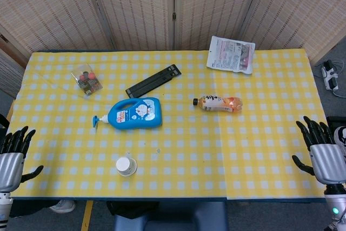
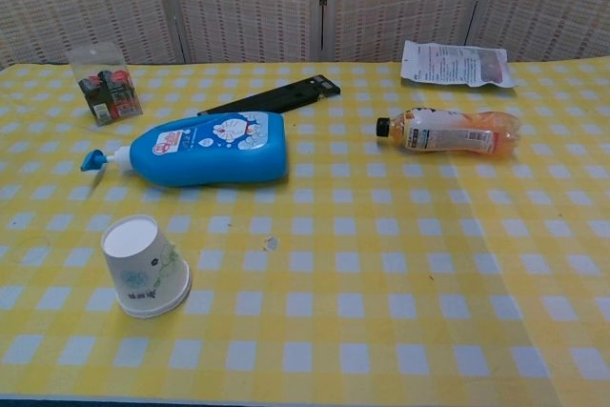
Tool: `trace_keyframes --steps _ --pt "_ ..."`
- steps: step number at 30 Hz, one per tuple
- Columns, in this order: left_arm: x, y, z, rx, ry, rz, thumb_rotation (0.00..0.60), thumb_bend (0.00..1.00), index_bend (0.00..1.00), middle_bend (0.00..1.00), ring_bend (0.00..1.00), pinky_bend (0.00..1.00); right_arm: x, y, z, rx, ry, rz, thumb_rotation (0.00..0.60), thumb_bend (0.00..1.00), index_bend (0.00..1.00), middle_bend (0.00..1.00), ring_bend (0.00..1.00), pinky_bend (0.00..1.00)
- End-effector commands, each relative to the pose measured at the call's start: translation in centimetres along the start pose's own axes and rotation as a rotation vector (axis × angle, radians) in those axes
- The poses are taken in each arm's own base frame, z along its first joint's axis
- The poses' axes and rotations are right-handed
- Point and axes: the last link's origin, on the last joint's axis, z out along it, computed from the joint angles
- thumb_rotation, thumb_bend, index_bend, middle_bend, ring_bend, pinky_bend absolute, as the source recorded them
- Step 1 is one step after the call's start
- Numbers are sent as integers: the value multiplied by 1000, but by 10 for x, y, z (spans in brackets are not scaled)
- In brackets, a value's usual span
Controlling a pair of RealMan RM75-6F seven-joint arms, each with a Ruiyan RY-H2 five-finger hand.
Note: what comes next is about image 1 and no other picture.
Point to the woven folding screen panel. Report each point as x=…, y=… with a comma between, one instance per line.
x=213, y=6
x=302, y=12
x=9, y=66
x=54, y=9
x=135, y=9

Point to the white printed plastic packet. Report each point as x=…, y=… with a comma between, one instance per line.
x=229, y=55

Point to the black bag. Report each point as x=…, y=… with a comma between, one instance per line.
x=129, y=207

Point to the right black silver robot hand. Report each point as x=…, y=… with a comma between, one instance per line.
x=328, y=163

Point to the white power strip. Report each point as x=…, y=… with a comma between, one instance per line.
x=330, y=75

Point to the clear plastic box with items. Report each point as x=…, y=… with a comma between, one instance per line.
x=87, y=80

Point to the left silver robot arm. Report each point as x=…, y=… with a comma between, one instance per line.
x=5, y=209

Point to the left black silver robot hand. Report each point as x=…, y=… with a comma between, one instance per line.
x=10, y=166

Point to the orange drink plastic bottle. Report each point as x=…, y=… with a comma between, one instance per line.
x=216, y=103

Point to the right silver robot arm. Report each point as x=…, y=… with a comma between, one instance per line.
x=336, y=201

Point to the blue detergent pump bottle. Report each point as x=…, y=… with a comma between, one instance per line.
x=138, y=114

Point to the white paper cup floral print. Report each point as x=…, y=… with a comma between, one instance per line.
x=135, y=168
x=123, y=164

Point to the yellow floor tape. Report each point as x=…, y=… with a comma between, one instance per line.
x=87, y=216

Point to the black folded stand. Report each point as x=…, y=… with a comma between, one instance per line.
x=152, y=80

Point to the yellow white checkered tablecloth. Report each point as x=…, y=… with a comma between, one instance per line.
x=189, y=160

